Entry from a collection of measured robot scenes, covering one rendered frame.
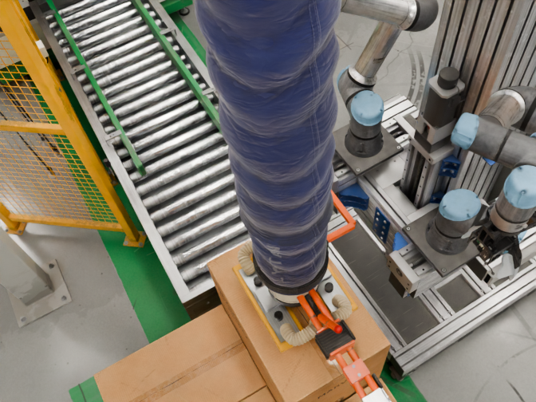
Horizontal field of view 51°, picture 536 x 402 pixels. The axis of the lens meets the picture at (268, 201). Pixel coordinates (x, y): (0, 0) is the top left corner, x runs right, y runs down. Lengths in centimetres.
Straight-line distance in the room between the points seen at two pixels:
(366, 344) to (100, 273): 180
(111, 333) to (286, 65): 244
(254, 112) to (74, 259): 255
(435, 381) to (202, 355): 117
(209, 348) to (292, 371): 57
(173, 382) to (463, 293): 143
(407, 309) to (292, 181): 175
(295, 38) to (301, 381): 130
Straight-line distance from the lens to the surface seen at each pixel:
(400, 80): 393
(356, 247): 294
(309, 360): 195
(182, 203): 274
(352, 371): 168
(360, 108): 207
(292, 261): 149
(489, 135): 128
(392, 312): 281
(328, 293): 188
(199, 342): 243
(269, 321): 185
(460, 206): 187
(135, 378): 245
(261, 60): 88
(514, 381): 306
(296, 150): 106
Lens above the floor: 282
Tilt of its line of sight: 58 degrees down
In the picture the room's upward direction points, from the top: 8 degrees counter-clockwise
